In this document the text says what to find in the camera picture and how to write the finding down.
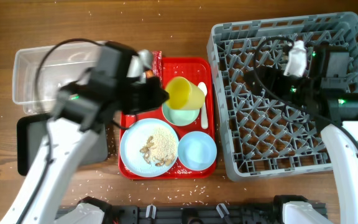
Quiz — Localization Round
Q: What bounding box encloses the yellow plastic cup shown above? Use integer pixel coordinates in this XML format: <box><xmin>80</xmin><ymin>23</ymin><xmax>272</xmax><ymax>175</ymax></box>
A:
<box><xmin>165</xmin><ymin>77</ymin><xmax>205</xmax><ymax>110</ymax></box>

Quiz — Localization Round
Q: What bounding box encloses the mint green bowl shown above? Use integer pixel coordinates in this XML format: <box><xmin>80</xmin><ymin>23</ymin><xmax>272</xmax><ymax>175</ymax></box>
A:
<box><xmin>162</xmin><ymin>104</ymin><xmax>200</xmax><ymax>126</ymax></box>

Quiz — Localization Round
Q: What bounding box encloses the small light blue saucer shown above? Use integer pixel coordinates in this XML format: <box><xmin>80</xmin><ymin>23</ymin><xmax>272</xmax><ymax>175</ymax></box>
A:
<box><xmin>178</xmin><ymin>131</ymin><xmax>217</xmax><ymax>171</ymax></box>

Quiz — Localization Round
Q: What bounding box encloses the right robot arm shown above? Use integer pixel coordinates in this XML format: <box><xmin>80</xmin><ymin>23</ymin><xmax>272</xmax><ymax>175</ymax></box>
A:
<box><xmin>244</xmin><ymin>41</ymin><xmax>358</xmax><ymax>223</ymax></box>

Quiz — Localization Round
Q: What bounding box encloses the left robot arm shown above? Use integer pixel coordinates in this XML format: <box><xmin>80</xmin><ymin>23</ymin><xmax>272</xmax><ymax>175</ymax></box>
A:
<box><xmin>1</xmin><ymin>41</ymin><xmax>169</xmax><ymax>223</ymax></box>

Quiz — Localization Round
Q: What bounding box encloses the grey dishwasher rack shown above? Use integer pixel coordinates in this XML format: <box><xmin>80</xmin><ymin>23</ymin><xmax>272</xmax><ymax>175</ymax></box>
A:
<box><xmin>207</xmin><ymin>12</ymin><xmax>358</xmax><ymax>182</ymax></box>

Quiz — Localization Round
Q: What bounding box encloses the orange carrot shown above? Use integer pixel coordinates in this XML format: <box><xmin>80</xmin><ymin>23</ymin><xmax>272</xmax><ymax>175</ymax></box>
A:
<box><xmin>146</xmin><ymin>70</ymin><xmax>154</xmax><ymax>78</ymax></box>

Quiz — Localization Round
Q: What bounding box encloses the red snack wrapper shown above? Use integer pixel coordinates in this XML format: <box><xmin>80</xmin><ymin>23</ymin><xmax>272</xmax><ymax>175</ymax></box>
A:
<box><xmin>152</xmin><ymin>51</ymin><xmax>162</xmax><ymax>79</ymax></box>

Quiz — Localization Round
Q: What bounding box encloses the large light blue plate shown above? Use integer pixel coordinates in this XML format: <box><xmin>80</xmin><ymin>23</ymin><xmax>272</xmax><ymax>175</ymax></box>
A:
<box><xmin>120</xmin><ymin>118</ymin><xmax>179</xmax><ymax>178</ymax></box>

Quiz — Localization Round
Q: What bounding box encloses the red plastic serving tray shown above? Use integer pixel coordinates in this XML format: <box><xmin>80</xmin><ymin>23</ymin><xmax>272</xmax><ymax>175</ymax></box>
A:
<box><xmin>117</xmin><ymin>57</ymin><xmax>217</xmax><ymax>180</ymax></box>

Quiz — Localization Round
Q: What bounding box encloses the white plastic spoon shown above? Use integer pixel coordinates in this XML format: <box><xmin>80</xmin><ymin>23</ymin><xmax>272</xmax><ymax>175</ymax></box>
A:
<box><xmin>198</xmin><ymin>82</ymin><xmax>208</xmax><ymax>129</ymax></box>

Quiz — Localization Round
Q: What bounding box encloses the peanut shells and rice pile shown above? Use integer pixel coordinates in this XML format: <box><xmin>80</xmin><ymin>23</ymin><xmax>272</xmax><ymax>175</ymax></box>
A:
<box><xmin>139</xmin><ymin>127</ymin><xmax>177</xmax><ymax>167</ymax></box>

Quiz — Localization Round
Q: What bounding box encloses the clear plastic bin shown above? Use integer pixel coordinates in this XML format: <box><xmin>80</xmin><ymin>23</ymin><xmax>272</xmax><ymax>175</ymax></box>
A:
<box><xmin>12</xmin><ymin>42</ymin><xmax>100</xmax><ymax>115</ymax></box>

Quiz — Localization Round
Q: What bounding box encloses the black plastic tray bin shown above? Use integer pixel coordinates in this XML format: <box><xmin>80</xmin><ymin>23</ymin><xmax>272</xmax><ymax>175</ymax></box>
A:
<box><xmin>17</xmin><ymin>114</ymin><xmax>108</xmax><ymax>176</ymax></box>

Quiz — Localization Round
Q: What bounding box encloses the right black camera cable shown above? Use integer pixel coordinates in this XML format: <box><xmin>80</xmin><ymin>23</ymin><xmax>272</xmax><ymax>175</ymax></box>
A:
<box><xmin>252</xmin><ymin>35</ymin><xmax>358</xmax><ymax>215</ymax></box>

